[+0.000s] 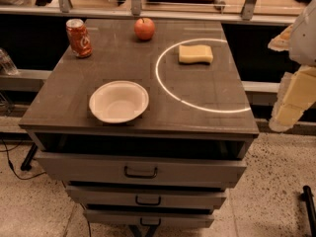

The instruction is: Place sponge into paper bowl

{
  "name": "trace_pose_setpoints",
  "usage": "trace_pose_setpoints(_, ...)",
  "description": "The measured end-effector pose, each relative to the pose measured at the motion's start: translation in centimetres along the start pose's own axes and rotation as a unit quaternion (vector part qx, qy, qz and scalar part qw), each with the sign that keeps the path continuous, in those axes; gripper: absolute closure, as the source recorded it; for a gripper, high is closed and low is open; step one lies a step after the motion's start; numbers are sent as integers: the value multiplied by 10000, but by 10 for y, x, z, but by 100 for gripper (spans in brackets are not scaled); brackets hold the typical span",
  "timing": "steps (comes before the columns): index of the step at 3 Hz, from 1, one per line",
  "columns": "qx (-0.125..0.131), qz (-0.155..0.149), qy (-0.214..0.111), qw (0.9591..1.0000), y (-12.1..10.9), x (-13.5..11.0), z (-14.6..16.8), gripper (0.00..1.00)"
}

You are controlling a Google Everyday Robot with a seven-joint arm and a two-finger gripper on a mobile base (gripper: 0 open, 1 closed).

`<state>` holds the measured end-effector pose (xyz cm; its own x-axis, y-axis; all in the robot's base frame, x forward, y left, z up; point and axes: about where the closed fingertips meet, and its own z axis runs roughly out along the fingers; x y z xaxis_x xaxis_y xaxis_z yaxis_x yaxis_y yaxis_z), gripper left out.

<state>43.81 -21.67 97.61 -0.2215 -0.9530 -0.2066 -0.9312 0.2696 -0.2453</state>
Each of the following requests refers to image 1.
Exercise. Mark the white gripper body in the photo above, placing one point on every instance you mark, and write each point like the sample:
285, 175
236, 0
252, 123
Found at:
304, 39

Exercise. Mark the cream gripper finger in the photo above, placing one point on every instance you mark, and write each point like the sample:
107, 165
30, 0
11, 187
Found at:
281, 41
296, 94

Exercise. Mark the yellow sponge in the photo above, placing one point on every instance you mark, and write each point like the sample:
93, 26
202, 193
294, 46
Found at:
195, 53

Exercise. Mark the white paper bowl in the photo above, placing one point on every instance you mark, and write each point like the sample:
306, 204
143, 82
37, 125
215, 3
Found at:
118, 102

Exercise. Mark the black stand leg right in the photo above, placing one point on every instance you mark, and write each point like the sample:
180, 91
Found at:
311, 211

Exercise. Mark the black stand leg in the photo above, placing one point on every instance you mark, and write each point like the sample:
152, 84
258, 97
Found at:
311, 211
26, 165

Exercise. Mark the top grey drawer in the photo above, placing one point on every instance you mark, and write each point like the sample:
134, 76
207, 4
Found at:
171, 172

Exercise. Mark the grey drawer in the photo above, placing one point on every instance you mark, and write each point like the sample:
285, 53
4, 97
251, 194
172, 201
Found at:
126, 197
132, 218
171, 172

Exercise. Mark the red apple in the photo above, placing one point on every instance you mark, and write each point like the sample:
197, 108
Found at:
144, 28

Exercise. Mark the grey drawer cabinet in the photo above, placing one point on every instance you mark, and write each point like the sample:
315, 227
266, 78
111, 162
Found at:
196, 111

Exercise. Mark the middle grey drawer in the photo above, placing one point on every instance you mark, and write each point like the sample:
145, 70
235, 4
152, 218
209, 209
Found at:
126, 197

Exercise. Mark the orange soda can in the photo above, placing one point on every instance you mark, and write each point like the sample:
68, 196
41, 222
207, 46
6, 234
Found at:
78, 38

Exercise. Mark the bottom grey drawer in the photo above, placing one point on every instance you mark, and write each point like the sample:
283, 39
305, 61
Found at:
132, 218

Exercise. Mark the clear plastic object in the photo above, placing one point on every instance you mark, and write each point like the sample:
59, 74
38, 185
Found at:
7, 63

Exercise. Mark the black stand leg left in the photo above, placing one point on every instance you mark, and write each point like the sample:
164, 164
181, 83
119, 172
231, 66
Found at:
26, 165

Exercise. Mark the black top drawer handle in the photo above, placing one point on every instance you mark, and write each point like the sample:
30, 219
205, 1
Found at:
140, 175

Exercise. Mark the black drawer handle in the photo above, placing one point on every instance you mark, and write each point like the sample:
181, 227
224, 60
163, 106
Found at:
148, 201
140, 175
150, 222

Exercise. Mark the black middle drawer handle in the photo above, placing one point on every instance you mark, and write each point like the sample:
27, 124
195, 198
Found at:
148, 201

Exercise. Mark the black bottom drawer handle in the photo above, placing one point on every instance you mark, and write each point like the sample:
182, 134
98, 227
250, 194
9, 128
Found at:
150, 222

